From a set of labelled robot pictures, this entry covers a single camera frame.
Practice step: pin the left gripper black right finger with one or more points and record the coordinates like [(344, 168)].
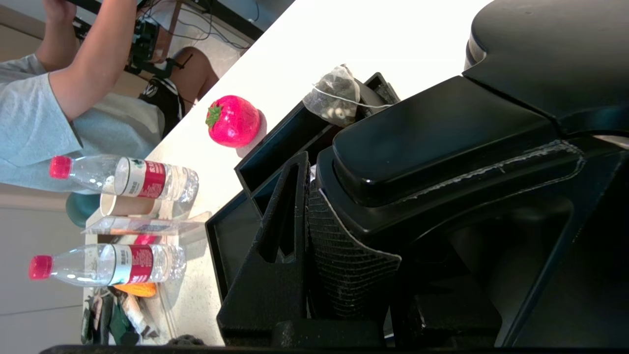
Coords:
[(452, 314)]

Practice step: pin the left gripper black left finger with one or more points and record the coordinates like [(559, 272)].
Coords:
[(255, 295)]

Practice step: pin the black electric kettle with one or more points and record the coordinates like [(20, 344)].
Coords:
[(442, 137)]

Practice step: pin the clear pyramid tea bag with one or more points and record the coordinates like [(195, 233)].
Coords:
[(334, 96)]

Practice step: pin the black rectangular serving tray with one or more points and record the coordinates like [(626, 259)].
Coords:
[(236, 241)]

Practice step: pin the orange fruit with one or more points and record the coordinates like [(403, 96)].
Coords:
[(142, 290)]

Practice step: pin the clear water bottle red cap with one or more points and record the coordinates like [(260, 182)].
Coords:
[(147, 179), (137, 263)]

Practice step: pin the black compartment organizer box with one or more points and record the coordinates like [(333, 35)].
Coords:
[(275, 152)]

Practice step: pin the white paper cup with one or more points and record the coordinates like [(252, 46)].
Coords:
[(128, 206)]

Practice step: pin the red strawberry toy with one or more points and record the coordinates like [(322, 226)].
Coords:
[(233, 123)]

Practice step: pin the teal round stool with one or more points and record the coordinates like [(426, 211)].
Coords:
[(78, 209)]

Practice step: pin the person in grey shirt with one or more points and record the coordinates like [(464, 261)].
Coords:
[(29, 123)]

